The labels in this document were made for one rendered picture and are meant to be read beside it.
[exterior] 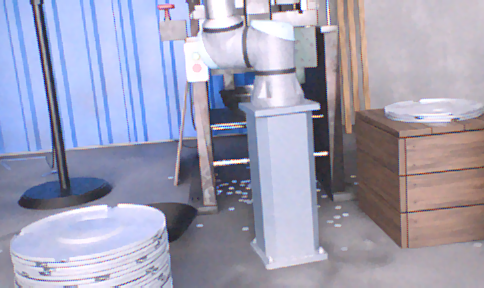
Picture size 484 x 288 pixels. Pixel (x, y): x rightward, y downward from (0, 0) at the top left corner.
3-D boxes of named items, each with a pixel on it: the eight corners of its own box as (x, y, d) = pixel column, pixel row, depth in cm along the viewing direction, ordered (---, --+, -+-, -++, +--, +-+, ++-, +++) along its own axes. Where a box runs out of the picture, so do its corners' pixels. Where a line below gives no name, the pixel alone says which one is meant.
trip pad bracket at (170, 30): (191, 72, 207) (185, 15, 203) (164, 74, 207) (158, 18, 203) (192, 70, 213) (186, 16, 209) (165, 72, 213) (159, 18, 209)
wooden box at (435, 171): (527, 234, 172) (530, 117, 165) (402, 249, 168) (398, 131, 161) (461, 195, 211) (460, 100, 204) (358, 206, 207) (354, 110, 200)
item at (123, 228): (177, 204, 127) (177, 200, 126) (145, 258, 98) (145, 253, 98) (48, 211, 129) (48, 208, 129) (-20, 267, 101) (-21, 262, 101)
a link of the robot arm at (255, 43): (291, 69, 154) (288, 17, 151) (243, 71, 158) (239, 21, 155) (300, 64, 165) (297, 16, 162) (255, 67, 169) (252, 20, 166)
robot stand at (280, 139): (329, 258, 166) (320, 103, 156) (266, 270, 161) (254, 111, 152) (306, 236, 183) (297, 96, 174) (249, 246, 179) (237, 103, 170)
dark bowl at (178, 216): (199, 248, 181) (197, 227, 179) (102, 258, 179) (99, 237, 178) (200, 217, 210) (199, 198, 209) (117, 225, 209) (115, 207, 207)
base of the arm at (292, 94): (312, 103, 158) (310, 66, 156) (259, 109, 154) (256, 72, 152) (293, 97, 172) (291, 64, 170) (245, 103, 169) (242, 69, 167)
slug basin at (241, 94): (309, 115, 222) (308, 89, 220) (221, 123, 221) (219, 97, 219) (296, 103, 256) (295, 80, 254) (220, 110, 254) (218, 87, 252)
